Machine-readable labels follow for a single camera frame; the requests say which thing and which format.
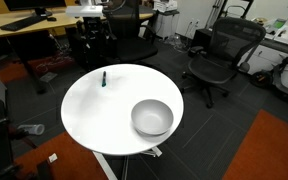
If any wooden office desk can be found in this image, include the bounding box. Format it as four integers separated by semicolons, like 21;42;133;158
0;8;155;94

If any black clamp orange handle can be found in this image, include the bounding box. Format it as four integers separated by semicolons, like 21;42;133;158
0;117;38;150

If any white table base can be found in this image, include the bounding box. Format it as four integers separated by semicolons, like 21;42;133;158
92;146;163;180

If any black electric scooter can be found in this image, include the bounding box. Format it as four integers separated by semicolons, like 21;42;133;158
248;49;288;106

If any small white floor tag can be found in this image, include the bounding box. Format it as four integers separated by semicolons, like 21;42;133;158
47;152;59;164

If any white round bowl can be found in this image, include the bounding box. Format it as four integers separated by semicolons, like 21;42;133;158
130;98;175;137

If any black computer monitor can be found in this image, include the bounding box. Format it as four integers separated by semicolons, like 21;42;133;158
3;0;67;18

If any black computer keyboard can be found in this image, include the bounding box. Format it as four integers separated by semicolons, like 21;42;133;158
0;14;48;33

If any white drawer cabinet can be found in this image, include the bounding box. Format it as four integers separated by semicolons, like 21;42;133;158
240;19;288;96

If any white storage cabinet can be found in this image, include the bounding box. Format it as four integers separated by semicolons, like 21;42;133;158
154;9;181;40

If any black floor box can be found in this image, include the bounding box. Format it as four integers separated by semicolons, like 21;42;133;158
187;28;218;58

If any white wall outlet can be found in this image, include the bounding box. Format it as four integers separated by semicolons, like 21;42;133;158
189;18;201;28

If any black upright post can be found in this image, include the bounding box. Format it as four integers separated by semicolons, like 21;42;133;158
33;159;57;180

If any clear plastic cup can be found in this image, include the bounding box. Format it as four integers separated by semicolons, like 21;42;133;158
17;123;46;136

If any black mesh office chair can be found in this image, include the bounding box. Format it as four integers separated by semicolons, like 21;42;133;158
180;16;267;109

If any black padded office chair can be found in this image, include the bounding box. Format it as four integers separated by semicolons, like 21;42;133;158
102;0;160;66

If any green item on counter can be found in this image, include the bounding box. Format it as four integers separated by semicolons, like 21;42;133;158
271;18;288;30

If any grey floor box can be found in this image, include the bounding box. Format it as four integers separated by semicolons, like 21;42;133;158
38;71;59;84

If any white box stack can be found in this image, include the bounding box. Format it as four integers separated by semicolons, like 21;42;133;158
153;0;179;14

